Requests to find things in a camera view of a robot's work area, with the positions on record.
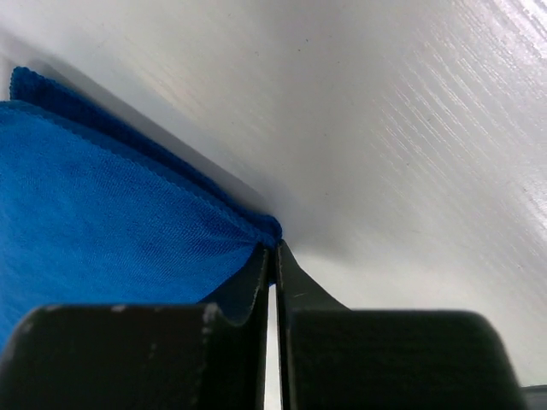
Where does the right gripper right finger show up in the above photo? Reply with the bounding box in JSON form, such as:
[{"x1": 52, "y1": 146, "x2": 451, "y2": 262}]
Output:
[{"x1": 275, "y1": 243, "x2": 526, "y2": 409}]

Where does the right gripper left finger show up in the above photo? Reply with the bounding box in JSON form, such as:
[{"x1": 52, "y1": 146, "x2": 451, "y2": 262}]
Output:
[{"x1": 1, "y1": 246, "x2": 270, "y2": 409}]

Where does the blue towel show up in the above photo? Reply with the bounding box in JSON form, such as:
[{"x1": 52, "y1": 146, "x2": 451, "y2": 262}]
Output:
[{"x1": 1, "y1": 67, "x2": 282, "y2": 341}]

